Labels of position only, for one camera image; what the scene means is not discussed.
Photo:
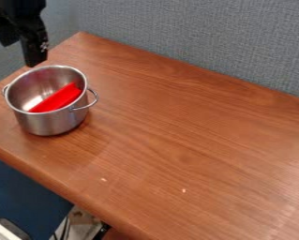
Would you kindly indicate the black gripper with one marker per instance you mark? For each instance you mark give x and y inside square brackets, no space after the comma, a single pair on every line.
[20,15]

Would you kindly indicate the stainless steel pot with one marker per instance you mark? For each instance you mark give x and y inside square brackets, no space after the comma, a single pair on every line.
[35,87]

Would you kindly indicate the red plastic block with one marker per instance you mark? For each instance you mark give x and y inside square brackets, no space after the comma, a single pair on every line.
[62,98]

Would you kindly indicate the white object at corner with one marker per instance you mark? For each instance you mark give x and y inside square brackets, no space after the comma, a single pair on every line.
[7,232]

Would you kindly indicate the metal table leg bracket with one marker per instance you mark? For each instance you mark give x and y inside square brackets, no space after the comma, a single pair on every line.
[78,226]

